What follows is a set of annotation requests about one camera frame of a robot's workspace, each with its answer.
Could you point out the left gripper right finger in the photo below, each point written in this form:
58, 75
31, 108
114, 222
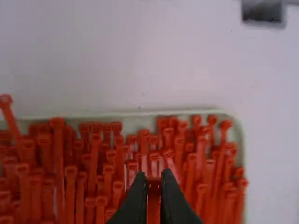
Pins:
174, 205

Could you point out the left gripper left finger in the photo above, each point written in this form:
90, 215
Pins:
134, 203

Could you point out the pale tray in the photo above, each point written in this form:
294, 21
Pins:
137, 122

